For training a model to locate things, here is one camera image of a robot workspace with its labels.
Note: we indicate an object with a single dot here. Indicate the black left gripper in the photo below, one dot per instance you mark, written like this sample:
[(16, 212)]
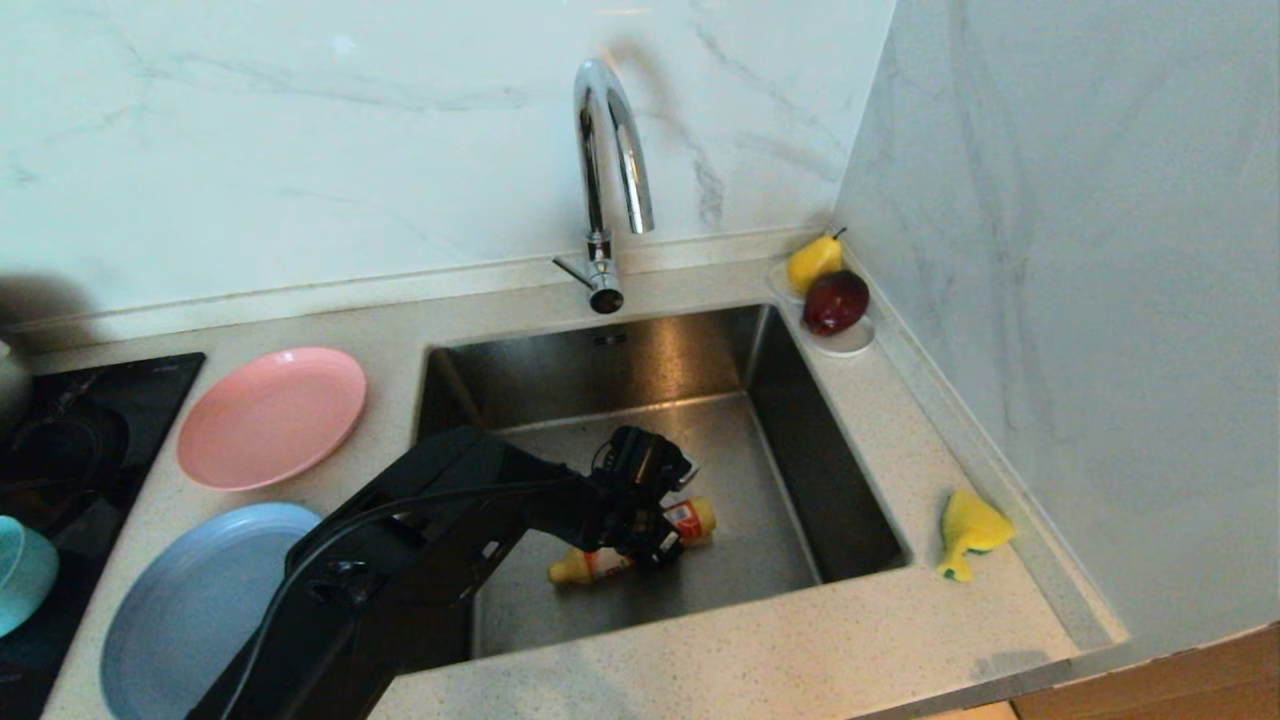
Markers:
[(635, 485)]

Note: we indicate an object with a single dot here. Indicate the orange dish soap bottle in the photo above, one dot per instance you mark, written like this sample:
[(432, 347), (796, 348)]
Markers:
[(695, 518)]

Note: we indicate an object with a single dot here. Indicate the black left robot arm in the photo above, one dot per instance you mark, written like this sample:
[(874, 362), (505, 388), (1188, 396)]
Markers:
[(400, 580)]

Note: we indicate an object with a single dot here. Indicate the stainless steel sink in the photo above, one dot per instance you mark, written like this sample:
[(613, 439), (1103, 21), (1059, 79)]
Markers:
[(760, 560)]

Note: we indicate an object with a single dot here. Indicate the yellow sponge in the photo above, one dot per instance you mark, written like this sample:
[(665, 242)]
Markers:
[(975, 525)]

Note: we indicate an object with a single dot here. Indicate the small white dish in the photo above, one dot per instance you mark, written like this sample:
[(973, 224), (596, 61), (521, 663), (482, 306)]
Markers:
[(848, 346)]

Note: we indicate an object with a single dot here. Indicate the chrome gooseneck faucet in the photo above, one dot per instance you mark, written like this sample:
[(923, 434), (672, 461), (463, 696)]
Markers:
[(598, 250)]

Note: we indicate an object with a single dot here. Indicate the dark red apple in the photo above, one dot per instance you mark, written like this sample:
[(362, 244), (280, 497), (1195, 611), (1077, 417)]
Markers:
[(835, 303)]

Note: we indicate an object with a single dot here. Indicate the yellow pear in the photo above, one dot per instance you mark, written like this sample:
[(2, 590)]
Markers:
[(812, 263)]

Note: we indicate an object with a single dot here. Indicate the pink plate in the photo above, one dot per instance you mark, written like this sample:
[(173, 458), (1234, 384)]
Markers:
[(270, 420)]

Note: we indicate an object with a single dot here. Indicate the blue plate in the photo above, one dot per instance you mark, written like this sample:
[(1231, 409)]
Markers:
[(190, 610)]

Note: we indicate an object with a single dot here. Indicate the black glass cooktop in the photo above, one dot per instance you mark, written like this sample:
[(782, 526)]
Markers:
[(120, 400)]

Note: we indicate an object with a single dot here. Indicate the teal cup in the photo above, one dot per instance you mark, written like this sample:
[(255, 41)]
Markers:
[(25, 575)]

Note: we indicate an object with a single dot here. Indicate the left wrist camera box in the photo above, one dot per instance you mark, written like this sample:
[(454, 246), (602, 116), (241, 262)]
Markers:
[(685, 470)]

